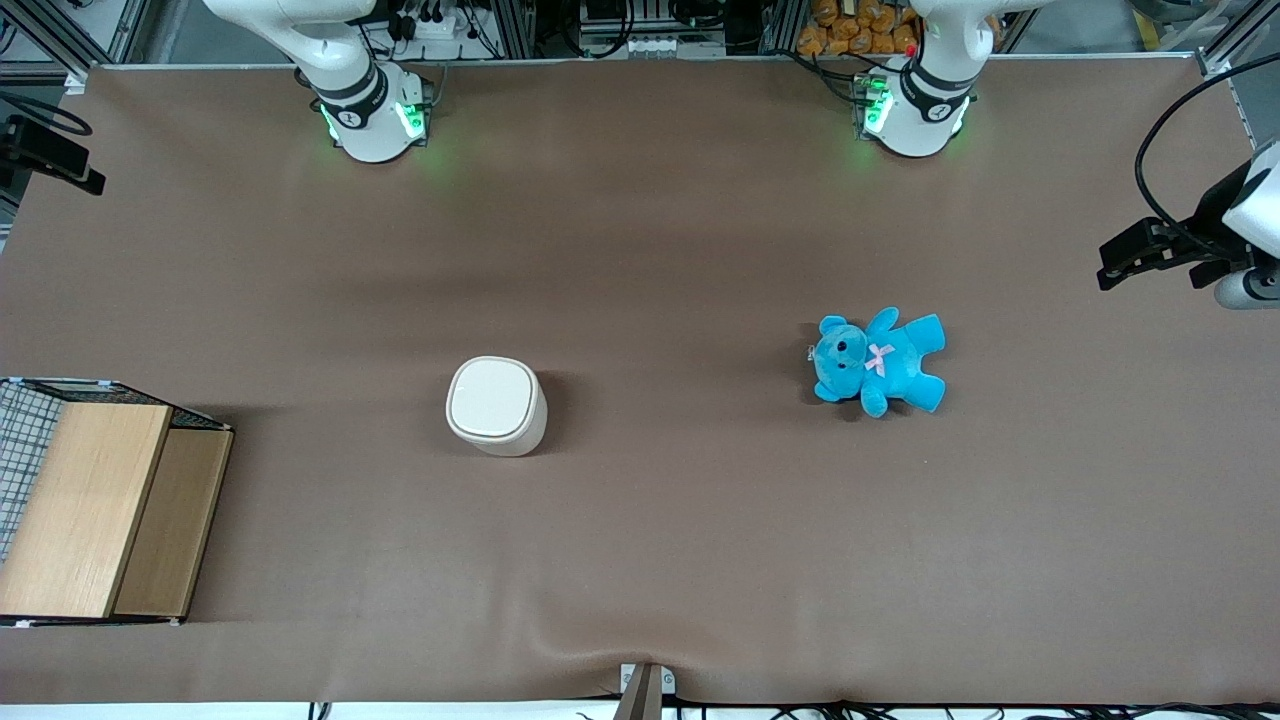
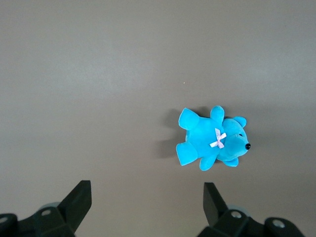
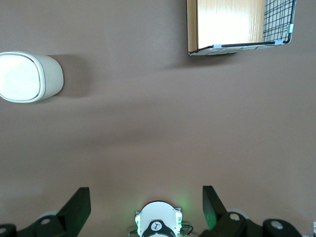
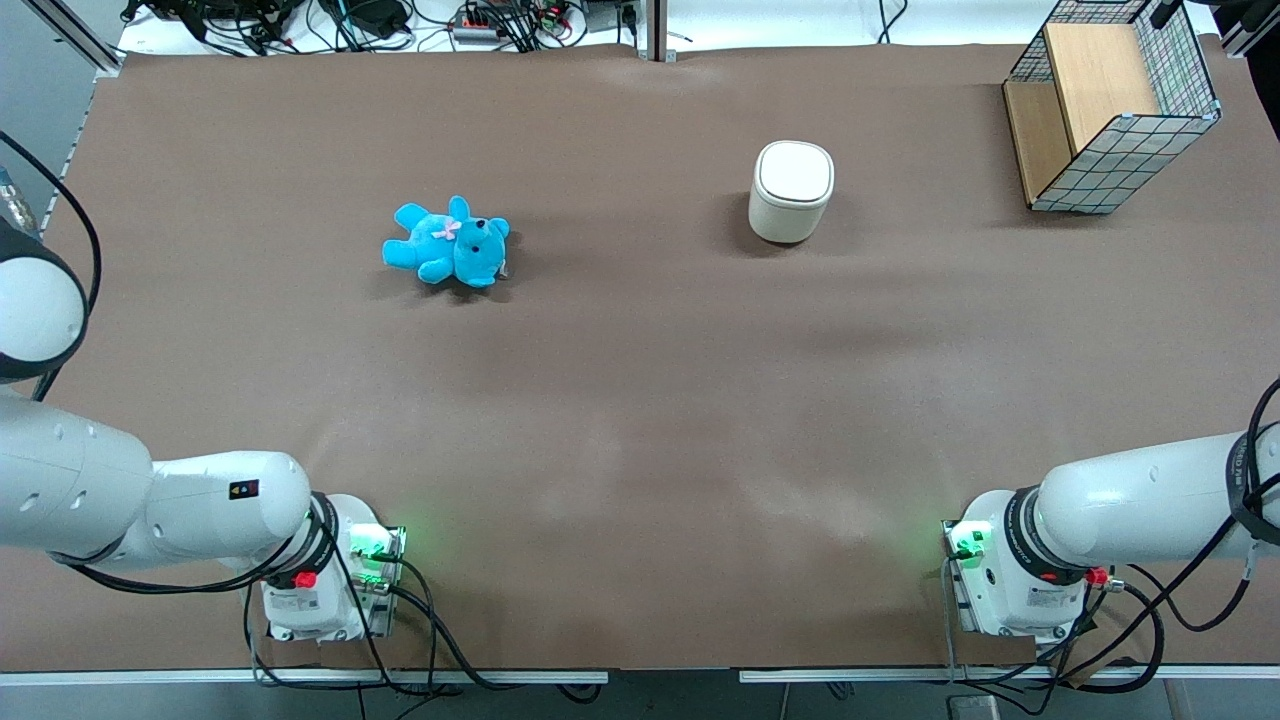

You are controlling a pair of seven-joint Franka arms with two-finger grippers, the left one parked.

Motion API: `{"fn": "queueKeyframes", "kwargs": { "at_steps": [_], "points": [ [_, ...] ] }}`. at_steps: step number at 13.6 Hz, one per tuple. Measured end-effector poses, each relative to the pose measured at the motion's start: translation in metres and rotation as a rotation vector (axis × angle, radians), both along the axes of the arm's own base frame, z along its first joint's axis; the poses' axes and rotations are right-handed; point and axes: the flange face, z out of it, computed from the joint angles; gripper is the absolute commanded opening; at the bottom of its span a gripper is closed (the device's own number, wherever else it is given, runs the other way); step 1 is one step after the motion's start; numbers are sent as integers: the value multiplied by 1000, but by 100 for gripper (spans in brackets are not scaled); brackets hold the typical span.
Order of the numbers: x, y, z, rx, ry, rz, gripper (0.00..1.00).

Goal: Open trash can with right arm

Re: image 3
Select white round device green lights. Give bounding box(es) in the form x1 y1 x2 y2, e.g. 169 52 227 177
134 201 184 237

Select glossy white trash can lid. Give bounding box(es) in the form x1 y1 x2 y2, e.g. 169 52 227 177
0 54 40 101

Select cream white trash can body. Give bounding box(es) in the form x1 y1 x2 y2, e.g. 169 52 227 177
0 51 65 103

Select light wooden cabinet box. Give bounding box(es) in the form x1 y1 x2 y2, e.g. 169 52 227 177
186 0 269 53

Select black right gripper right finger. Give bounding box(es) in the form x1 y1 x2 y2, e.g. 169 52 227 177
202 185 307 237

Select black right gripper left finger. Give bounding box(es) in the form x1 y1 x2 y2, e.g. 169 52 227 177
0 187 92 237

